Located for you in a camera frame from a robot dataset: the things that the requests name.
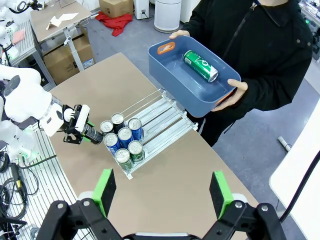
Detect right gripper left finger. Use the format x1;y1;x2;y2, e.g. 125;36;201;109
36;168;124;240

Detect green beverage can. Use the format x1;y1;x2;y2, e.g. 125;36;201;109
182;49;220;83
127;140;145;164
114;148;134;172

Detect person's black jacket torso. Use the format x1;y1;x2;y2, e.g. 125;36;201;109
180;0;315;148

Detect person's left forearm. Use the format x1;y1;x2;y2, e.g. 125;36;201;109
239;67;313;113

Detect person's right forearm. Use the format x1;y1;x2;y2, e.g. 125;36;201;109
180;4;221;35

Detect small cardboard box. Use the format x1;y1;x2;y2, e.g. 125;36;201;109
99;0;135;19

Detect white paper sheet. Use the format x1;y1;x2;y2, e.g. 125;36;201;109
55;12;80;23

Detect person's right hand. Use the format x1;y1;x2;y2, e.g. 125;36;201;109
168;29;191;40

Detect pink notebook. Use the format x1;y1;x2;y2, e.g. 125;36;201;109
11;29;27;45

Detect person's black trousers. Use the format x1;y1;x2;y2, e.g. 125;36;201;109
199;109;248;148

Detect brown top standing desk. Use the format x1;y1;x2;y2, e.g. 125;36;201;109
29;0;94;73

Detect person's left hand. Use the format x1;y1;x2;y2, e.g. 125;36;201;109
211;78;249;113

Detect black beverage can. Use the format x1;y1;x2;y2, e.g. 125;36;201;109
99;120;115;137
110;112;126;133
83;123;104;146

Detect white box with socket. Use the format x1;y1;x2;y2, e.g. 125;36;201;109
134;0;151;20

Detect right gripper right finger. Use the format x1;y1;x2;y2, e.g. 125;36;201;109
201;170;286;240

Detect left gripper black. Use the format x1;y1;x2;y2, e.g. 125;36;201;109
61;104;96;146

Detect blue plastic bin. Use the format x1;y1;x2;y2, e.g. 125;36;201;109
147;34;242;118

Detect white cylindrical bin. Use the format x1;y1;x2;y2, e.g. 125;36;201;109
154;0;182;33

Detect clear plastic can dispenser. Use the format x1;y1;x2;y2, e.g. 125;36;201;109
98;88;200;181

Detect beige folded card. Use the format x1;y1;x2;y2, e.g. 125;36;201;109
45;15;63;31

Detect black cable bundle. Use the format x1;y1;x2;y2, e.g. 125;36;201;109
0;149;41;227

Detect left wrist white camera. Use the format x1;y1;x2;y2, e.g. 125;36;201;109
74;104;91;133

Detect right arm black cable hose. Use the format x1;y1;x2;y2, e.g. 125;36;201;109
278;151;320;223

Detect large cardboard box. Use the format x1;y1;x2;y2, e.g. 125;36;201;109
43;34;96;86

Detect red cloth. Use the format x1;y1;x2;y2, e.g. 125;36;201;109
95;11;134;38

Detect white cabinet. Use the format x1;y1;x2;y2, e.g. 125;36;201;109
180;0;201;25

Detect aluminium frame workstation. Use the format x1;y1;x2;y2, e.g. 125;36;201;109
0;18;58;91

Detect white table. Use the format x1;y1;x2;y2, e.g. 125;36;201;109
269;136;320;240

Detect blue beverage can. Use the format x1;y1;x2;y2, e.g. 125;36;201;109
103;132;123;157
117;127;134;150
127;117;144;142

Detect aluminium slotted mounting table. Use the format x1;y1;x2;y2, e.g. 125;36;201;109
0;124;85;240

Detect equipment with green light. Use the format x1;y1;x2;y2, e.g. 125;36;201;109
299;7;320;38

